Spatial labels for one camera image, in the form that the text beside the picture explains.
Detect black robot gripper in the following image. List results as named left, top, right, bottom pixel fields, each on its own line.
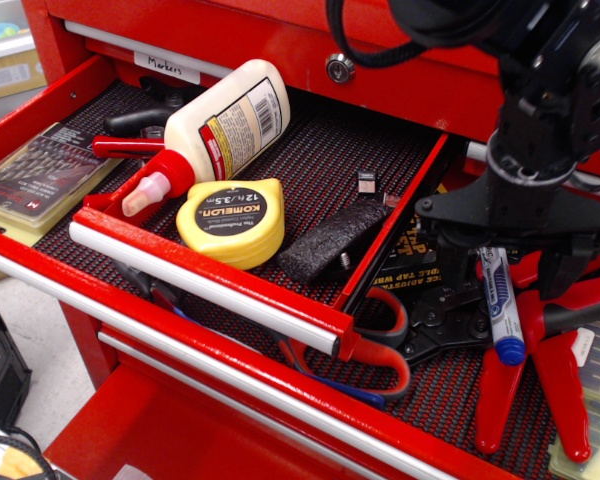
left=416, top=109, right=600, bottom=300

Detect blue white marker pen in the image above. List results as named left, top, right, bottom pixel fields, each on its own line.
left=479, top=247, right=526, bottom=367

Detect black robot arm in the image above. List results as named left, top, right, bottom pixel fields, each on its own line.
left=390, top=1, right=600, bottom=300

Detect small red open drawer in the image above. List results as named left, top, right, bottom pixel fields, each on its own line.
left=69, top=90, right=451, bottom=359

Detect wide red open drawer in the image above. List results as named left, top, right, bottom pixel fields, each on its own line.
left=0, top=54, right=600, bottom=480

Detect black yellow tap wrench box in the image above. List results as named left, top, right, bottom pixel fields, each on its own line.
left=373, top=213, right=442, bottom=290

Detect clear plastic bit case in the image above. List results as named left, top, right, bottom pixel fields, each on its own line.
left=549, top=321, right=600, bottom=479

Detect small black usb dongle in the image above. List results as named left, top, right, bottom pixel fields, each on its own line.
left=356, top=170, right=377, bottom=196

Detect black foam block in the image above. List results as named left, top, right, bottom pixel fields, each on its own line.
left=276, top=200, right=392, bottom=284

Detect silver cabinet lock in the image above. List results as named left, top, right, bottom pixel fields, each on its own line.
left=325, top=53, right=356, bottom=84

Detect yellow tape measure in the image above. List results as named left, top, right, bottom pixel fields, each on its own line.
left=176, top=178, right=285, bottom=270

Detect white glue bottle red cap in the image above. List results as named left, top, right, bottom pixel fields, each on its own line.
left=122, top=59, right=291, bottom=217

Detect red tool chest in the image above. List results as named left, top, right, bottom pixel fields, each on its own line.
left=21, top=0, right=600, bottom=480

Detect white markers label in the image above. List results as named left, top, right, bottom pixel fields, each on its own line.
left=133, top=51, right=201, bottom=85

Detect drill bit set case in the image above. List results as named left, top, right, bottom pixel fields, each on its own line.
left=0, top=123, right=120, bottom=246

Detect clear storage bins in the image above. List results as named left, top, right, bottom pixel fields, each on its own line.
left=0, top=1, right=47, bottom=119

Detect red grey handled pliers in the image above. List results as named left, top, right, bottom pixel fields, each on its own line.
left=516, top=266, right=600, bottom=354

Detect black crimper red handles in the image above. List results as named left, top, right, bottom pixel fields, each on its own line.
left=399, top=282, right=591, bottom=463

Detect red grey handled scissors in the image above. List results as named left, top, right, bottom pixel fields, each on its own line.
left=286, top=287, right=411, bottom=404

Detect black cable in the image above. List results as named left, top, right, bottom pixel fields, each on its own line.
left=325, top=0, right=431, bottom=70

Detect black handled tool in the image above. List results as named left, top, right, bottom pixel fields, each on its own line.
left=103, top=107, right=174, bottom=137

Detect red handled tool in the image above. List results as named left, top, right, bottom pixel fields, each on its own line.
left=92, top=135, right=165, bottom=159

